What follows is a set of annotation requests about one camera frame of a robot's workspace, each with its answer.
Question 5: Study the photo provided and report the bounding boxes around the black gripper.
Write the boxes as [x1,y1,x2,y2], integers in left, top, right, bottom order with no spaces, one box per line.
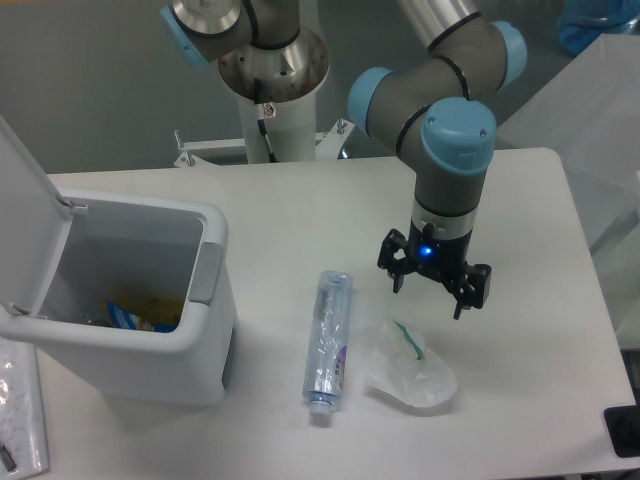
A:
[377,222,492,320]

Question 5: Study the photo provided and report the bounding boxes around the crushed clear plastic bottle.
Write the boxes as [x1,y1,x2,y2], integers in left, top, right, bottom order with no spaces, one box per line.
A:
[302,270,353,427]

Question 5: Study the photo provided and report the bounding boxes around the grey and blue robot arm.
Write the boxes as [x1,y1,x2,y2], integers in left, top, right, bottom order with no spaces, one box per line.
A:
[160,1,527,311]

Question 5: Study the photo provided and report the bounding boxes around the white trash can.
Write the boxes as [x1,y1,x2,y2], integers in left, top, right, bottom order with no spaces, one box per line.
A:
[1,190,237,407]

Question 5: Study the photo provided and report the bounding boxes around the white trash can lid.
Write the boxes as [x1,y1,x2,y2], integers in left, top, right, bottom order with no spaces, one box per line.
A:
[1,121,88,316]

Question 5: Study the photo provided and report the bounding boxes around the translucent white plastic box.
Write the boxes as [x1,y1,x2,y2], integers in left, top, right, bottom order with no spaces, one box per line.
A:
[498,35,639,257]

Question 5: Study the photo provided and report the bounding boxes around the black device at table edge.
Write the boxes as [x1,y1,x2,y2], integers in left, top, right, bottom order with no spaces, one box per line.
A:
[604,405,639,458]

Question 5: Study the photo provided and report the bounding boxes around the blue and yellow snack wrapper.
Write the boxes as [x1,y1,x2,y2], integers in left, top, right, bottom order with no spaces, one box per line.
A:
[102,297,184,333]

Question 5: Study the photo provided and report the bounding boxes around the blue plastic water jug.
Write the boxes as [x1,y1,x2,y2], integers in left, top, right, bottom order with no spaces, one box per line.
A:
[557,0,639,57]

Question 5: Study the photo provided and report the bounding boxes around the clear plastic sleeve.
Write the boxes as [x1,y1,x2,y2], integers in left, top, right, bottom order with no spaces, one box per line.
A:
[1,339,50,479]

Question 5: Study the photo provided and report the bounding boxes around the white pedestal base bracket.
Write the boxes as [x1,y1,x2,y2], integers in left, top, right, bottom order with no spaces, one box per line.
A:
[173,118,355,168]

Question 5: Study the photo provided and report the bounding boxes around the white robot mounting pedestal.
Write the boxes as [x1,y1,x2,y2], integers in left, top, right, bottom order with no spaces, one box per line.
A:
[236,93,316,164]

